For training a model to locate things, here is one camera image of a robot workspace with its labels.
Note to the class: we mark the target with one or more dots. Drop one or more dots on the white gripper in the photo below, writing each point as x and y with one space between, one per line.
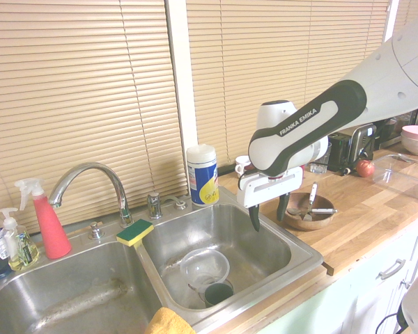
264 189

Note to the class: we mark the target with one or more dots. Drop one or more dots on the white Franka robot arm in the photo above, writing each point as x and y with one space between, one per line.
369 69

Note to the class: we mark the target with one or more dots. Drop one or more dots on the stainless steel double sink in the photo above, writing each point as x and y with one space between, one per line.
257 243

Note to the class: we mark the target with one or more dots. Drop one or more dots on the wooden bowl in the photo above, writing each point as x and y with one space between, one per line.
310 224

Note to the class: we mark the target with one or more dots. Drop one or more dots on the white mug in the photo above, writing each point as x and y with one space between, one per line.
242 163

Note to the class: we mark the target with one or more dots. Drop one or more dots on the clear drinking glass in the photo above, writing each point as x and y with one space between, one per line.
320 166

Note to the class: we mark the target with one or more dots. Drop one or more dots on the disinfecting wipes canister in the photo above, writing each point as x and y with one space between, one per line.
203 177

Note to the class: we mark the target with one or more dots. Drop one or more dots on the clear plastic bowl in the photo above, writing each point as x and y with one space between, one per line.
203 264

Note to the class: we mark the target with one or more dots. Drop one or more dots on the dark green cup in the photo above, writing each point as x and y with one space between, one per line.
217 294

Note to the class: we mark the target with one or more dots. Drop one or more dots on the red apple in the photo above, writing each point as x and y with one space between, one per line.
365 168

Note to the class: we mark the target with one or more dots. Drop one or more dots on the black silver toaster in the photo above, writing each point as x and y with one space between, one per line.
355 146

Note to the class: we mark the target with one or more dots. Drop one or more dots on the pale green base cabinet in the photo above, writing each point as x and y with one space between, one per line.
369 295

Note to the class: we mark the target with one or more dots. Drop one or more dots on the yellow green sponge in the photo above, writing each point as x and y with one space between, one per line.
134 234

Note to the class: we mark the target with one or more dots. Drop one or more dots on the clear plastic container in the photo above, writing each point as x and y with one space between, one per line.
404 177

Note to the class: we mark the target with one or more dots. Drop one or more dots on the black microwave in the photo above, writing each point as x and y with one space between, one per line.
388 134

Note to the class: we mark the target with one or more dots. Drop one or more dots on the chrome gooseneck faucet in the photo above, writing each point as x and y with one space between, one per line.
122 195

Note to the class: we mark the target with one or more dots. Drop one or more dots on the yellow cloth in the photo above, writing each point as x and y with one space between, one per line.
167 321

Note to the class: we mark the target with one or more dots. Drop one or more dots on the wide beige window blinds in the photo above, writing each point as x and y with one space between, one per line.
264 62
73 104

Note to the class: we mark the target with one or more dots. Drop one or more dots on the chrome soap dispenser knob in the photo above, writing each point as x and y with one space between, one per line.
95 232

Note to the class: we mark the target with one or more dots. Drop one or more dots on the red spray bottle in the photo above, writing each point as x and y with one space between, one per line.
52 229

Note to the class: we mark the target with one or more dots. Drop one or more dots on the yellow hand soap pump bottle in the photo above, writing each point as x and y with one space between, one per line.
22 252

